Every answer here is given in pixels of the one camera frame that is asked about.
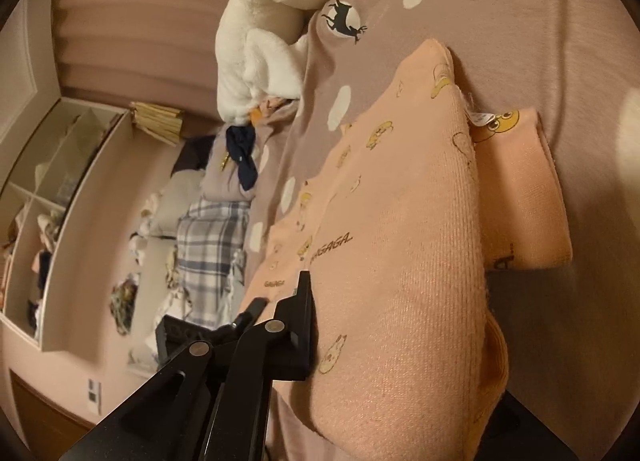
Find peach cartoon print garment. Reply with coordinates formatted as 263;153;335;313
247;40;572;460

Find patterned dark floral cloth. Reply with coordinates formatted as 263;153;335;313
108;276;139;335

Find plaid blue grey cloth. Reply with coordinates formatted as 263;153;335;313
177;198;250;330

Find grey pillow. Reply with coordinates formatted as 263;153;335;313
149;170;205;238

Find white open shelf cabinet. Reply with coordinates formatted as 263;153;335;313
1;98;132;351

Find navy blue small garment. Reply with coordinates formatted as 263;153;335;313
226;124;258;192

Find stack of tan books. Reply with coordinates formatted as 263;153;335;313
130;102;183;147

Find white fluffy blanket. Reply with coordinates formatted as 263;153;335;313
215;0;329;125

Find mauve polka dot bedspread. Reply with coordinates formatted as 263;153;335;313
245;0;639;460

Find white wall switch plate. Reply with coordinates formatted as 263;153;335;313
88;379;102;415

